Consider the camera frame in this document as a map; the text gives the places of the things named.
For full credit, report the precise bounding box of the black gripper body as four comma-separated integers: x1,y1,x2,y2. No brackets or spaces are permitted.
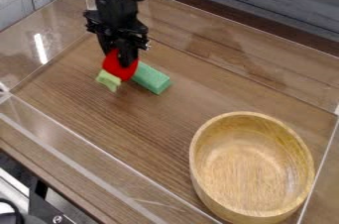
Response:
84,0,148,50

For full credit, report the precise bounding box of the black cable bottom left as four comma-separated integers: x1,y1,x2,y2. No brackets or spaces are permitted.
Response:
0,197,26,224

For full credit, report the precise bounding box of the wooden bowl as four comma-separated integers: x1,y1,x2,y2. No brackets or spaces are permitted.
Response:
190,111,315,224

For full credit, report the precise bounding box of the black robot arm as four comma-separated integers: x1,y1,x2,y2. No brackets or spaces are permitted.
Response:
84,0,148,68

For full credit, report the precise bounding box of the clear acrylic enclosure wall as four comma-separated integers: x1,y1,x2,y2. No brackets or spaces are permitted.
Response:
0,82,216,224

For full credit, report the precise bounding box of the green rectangular block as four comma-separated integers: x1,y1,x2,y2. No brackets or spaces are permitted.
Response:
132,62,171,95

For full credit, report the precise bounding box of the red plush tomato green stem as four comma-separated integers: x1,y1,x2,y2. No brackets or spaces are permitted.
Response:
95,49,139,92

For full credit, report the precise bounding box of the black metal table frame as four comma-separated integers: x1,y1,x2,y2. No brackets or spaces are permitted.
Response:
0,150,90,224

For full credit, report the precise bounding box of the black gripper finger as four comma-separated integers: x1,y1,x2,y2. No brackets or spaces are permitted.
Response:
96,34,116,55
116,40,138,67

